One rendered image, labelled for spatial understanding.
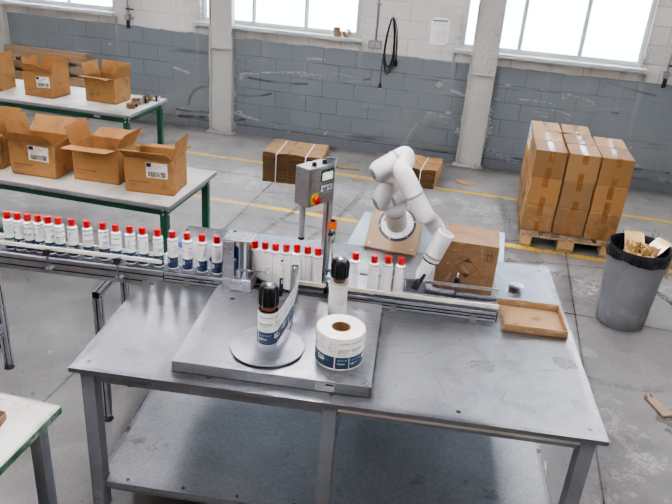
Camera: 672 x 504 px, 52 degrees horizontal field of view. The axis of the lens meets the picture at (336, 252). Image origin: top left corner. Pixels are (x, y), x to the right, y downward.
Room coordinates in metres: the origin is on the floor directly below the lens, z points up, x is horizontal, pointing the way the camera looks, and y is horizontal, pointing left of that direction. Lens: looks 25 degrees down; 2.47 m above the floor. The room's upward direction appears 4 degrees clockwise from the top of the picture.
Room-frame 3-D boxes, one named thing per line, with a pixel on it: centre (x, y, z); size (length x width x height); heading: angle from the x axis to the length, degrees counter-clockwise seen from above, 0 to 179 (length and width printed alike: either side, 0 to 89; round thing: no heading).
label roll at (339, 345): (2.39, -0.04, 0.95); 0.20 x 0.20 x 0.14
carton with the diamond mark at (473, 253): (3.24, -0.68, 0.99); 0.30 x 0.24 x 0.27; 80
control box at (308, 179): (3.09, 0.12, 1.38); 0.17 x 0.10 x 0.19; 140
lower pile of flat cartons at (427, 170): (7.44, -0.77, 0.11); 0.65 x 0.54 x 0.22; 75
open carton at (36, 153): (4.62, 2.12, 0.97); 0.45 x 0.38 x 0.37; 171
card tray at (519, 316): (2.91, -0.97, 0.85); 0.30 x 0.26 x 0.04; 85
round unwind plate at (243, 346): (2.42, 0.25, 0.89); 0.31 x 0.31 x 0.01
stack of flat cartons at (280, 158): (7.19, 0.51, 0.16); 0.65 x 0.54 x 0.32; 83
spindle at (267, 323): (2.42, 0.25, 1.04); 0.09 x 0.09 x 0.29
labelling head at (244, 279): (2.95, 0.46, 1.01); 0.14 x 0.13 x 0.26; 85
